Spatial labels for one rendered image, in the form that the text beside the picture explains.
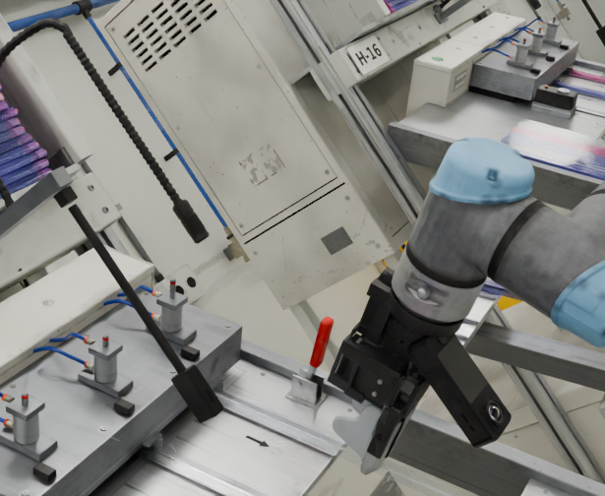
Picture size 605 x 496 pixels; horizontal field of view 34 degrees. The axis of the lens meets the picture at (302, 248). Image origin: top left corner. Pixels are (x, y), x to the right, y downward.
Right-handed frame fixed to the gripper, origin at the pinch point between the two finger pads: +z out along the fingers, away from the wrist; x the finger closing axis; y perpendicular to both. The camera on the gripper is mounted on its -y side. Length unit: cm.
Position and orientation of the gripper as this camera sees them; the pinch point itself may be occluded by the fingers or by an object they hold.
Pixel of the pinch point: (378, 462)
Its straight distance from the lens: 100.5
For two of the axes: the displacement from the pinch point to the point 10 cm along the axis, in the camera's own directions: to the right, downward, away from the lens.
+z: -2.7, 7.9, 5.5
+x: -4.8, 3.8, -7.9
